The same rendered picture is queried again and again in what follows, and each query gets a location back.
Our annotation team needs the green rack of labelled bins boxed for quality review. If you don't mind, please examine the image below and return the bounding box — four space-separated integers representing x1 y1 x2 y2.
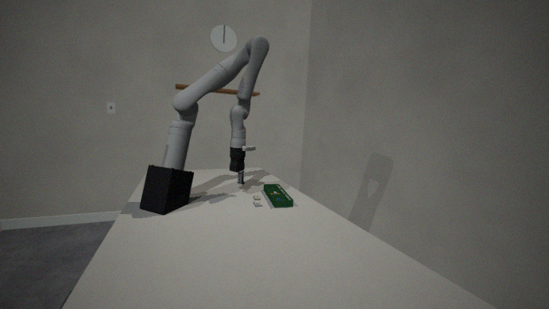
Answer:
263 184 293 208

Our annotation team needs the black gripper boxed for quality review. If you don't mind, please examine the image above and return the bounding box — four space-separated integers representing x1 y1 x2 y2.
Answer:
229 137 256 184

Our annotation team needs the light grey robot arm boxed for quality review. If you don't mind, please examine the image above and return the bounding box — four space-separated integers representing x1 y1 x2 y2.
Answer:
161 35 270 171

